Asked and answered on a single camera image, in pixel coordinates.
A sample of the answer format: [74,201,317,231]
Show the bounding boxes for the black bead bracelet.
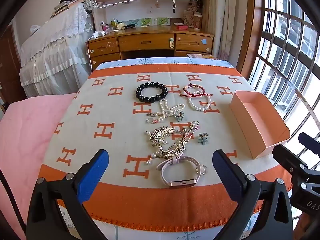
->
[136,82,168,103]

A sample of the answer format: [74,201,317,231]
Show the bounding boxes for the orange and beige blanket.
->
[37,64,293,228]

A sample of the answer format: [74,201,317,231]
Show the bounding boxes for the white pearl bracelet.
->
[188,95,212,112]

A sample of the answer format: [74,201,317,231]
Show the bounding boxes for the black cable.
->
[0,169,27,240]

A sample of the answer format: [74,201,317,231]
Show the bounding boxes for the wooden bookshelf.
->
[90,0,210,33]

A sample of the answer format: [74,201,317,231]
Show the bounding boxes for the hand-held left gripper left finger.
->
[26,149,110,240]

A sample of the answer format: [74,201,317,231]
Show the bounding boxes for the row of green postcards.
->
[129,17,171,27]

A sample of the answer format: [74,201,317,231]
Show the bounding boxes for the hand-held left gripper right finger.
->
[212,149,294,240]

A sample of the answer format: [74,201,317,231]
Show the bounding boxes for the metal window grille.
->
[247,0,320,179]

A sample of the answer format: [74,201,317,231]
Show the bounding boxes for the pink cardboard box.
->
[229,90,291,160]

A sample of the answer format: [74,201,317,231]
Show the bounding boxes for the red string bracelet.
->
[180,83,213,98]

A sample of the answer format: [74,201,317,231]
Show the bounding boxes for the white pearl necklace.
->
[147,98,186,122]

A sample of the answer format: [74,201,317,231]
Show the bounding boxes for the wooden window frame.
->
[234,0,266,81]

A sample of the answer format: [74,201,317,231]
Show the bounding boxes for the wooden desk with drawers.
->
[87,26,215,72]

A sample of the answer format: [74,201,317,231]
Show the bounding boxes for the pale patterned curtain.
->
[209,0,255,68]

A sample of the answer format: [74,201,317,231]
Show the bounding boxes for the beaded safety pin brooch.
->
[181,121,201,141]

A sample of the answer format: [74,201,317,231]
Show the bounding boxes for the gold hair comb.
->
[145,125,188,167]

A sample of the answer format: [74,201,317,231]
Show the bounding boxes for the pink wrist watch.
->
[156,155,202,189]

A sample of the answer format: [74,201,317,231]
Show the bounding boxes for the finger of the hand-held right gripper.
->
[272,144,320,193]
[298,132,320,153]

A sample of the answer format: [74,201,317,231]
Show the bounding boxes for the stack of books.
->
[49,0,90,18]

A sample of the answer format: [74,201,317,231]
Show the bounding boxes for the food magazine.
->
[186,53,218,61]

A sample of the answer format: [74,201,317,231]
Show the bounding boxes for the pink bed sheet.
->
[0,94,78,240]

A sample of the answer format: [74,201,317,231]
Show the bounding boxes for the brown patterned jar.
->
[182,10,203,29]

